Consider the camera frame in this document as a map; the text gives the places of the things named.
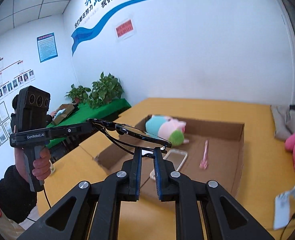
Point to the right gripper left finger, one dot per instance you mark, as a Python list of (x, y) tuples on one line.
[(91, 211)]

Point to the green covered side table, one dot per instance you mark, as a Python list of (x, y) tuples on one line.
[(110, 111)]

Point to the large potted green plant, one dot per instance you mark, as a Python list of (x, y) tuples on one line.
[(105, 90)]

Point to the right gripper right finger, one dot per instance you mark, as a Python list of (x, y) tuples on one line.
[(203, 210)]

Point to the small cardboard box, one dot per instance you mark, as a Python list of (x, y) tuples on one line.
[(63, 112)]

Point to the red wall notice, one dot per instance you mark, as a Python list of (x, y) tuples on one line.
[(125, 29)]

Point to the blue pink green plush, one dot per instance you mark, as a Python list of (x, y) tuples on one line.
[(167, 128)]

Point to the left forearm dark sleeve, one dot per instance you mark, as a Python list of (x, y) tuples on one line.
[(16, 203)]

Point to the white clear phone case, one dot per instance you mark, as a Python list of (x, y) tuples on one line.
[(177, 157)]

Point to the blue framed wall poster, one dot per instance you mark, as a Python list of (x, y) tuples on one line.
[(46, 47)]

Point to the grey cloth bag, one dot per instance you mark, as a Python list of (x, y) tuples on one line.
[(284, 119)]

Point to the black sunglasses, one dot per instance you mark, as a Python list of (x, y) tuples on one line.
[(123, 129)]

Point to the small potted green plant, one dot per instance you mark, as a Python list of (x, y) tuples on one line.
[(78, 94)]

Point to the brown cardboard box tray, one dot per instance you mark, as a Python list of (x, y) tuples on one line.
[(225, 157)]

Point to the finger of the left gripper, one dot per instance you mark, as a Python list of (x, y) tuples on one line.
[(70, 130)]

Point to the pink crystal pen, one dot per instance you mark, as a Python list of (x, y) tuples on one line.
[(204, 161)]

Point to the white folding phone stand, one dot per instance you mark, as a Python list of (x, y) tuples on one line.
[(282, 209)]

